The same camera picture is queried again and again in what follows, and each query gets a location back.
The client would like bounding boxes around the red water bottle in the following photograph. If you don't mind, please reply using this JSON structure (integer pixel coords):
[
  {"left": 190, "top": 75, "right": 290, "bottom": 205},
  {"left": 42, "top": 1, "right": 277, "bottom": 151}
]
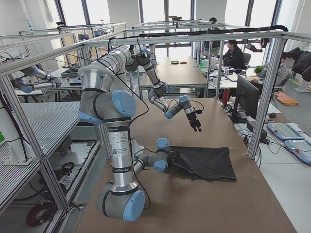
[{"left": 223, "top": 88, "right": 230, "bottom": 105}]

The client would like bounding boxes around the seated person dark jacket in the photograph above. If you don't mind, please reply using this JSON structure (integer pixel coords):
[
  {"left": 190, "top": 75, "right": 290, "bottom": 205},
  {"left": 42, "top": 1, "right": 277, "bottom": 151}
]
[{"left": 223, "top": 40, "right": 245, "bottom": 69}]

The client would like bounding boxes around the seated person far right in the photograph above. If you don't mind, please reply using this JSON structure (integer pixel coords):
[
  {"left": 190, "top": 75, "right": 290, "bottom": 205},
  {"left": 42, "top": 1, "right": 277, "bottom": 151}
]
[{"left": 252, "top": 52, "right": 292, "bottom": 89}]

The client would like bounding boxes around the blue grey teach pendant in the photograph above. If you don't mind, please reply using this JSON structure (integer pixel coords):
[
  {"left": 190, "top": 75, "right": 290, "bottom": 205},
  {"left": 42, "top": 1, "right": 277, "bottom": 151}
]
[{"left": 267, "top": 123, "right": 305, "bottom": 141}]

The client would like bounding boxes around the black huawei monitor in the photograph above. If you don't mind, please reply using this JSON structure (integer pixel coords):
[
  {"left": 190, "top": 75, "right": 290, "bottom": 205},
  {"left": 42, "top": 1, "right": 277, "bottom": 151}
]
[{"left": 230, "top": 74, "right": 260, "bottom": 123}]

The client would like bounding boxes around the black t-shirt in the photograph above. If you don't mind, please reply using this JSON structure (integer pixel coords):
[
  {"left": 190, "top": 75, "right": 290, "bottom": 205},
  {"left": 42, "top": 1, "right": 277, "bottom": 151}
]
[{"left": 171, "top": 146, "right": 237, "bottom": 182}]

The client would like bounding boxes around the aluminium frame post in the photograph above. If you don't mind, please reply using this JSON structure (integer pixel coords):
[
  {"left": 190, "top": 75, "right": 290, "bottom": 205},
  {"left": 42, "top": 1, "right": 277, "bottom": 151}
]
[{"left": 248, "top": 37, "right": 286, "bottom": 160}]

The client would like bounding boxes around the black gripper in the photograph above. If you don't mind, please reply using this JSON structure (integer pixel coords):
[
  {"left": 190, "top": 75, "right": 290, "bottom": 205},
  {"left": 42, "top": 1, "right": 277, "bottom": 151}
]
[
  {"left": 187, "top": 112, "right": 202, "bottom": 132},
  {"left": 167, "top": 150, "right": 180, "bottom": 174}
]

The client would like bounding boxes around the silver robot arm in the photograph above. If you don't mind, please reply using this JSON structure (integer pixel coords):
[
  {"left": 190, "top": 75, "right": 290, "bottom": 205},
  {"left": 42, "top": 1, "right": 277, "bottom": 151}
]
[
  {"left": 78, "top": 46, "right": 170, "bottom": 221},
  {"left": 125, "top": 47, "right": 202, "bottom": 132}
]

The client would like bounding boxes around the aluminium frame striped table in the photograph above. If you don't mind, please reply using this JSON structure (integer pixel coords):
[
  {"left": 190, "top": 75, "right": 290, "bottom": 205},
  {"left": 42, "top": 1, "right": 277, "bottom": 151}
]
[{"left": 0, "top": 99, "right": 103, "bottom": 214}]

